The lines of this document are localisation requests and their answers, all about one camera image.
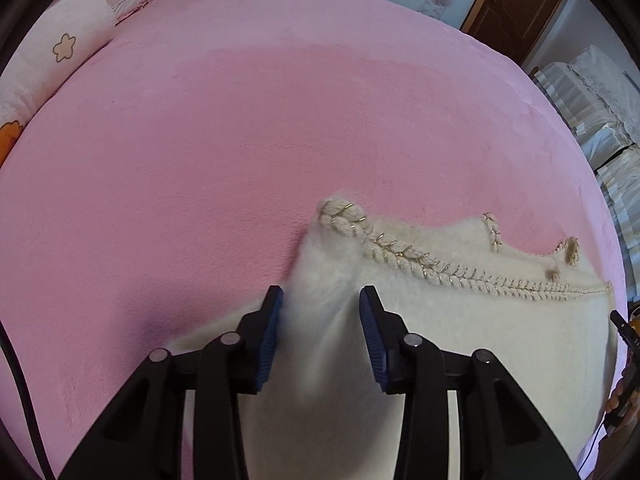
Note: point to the person's right hand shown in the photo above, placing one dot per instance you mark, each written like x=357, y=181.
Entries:
x=622, y=385

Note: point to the pink flower-print pillow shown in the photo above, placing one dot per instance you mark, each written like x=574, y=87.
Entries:
x=55, y=60

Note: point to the brown wooden door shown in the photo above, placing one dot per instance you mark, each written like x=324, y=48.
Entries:
x=520, y=5

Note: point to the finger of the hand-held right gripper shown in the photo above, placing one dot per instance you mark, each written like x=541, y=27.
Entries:
x=624, y=329

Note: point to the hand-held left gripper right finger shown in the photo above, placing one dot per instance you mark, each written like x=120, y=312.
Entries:
x=375, y=340

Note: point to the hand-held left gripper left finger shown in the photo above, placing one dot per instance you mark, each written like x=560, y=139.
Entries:
x=265, y=345

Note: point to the pink ruffled pillow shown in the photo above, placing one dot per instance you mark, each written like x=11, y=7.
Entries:
x=137, y=0

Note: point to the pink bed blanket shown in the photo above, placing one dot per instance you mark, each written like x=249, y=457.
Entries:
x=225, y=135

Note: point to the white fuzzy cardigan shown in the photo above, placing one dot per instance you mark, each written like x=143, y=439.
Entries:
x=450, y=330

